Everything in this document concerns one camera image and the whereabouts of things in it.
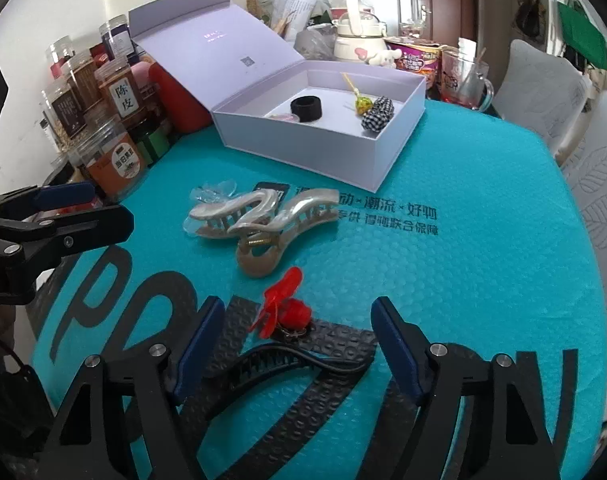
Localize white plush toy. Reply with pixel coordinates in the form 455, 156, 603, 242
381, 42, 409, 68

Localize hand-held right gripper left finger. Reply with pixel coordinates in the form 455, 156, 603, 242
31, 296, 227, 480

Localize pearl wavy hair claw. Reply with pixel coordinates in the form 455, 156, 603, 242
188, 190, 337, 278

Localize instant noodle cup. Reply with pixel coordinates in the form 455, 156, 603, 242
386, 36, 443, 86

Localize clear jar beans dark label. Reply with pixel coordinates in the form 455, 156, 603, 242
41, 82, 87, 141

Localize black hair tie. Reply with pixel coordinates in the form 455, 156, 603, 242
290, 95, 325, 123

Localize black hair claw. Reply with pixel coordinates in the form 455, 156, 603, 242
228, 342, 379, 396

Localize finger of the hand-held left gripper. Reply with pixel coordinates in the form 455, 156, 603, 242
4, 204, 135, 267
0, 182, 97, 226

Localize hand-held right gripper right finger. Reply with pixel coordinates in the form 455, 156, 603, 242
371, 296, 579, 480

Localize dark hanging bag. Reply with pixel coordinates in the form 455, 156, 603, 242
514, 0, 543, 43

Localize teal bubble mailer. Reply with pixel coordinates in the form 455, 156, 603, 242
26, 97, 607, 480

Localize yellow-green hairpin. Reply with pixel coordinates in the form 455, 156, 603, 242
341, 72, 374, 115

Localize red flower hair clip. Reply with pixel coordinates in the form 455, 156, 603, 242
248, 267, 317, 341

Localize clear jar reddish-brown powder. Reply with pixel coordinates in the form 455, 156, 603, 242
78, 115, 149, 201

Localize cream teapot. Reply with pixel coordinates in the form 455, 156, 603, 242
332, 0, 388, 63

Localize green tote bag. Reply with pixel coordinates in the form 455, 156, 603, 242
556, 0, 607, 68

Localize clear jar white label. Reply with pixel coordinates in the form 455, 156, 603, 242
94, 57, 152, 121

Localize clear jar brown granules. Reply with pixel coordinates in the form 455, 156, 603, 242
66, 50, 102, 111

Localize glass mug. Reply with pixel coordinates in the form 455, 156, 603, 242
441, 47, 495, 111

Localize grey leaf-pattern chair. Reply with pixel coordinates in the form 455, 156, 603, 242
558, 90, 607, 271
493, 39, 591, 153

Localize small green jar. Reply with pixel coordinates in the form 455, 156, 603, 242
134, 117, 172, 166

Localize clear hair clip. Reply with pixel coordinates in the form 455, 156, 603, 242
182, 177, 242, 236

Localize checkered scrunchie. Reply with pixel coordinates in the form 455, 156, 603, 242
359, 96, 395, 135

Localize clear jar red label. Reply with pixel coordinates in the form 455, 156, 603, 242
46, 36, 77, 78

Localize clear jar purple label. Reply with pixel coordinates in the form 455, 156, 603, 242
100, 15, 137, 61

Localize printed paper packet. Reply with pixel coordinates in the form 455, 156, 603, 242
274, 0, 317, 36

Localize white gift box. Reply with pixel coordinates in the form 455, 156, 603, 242
128, 0, 428, 192

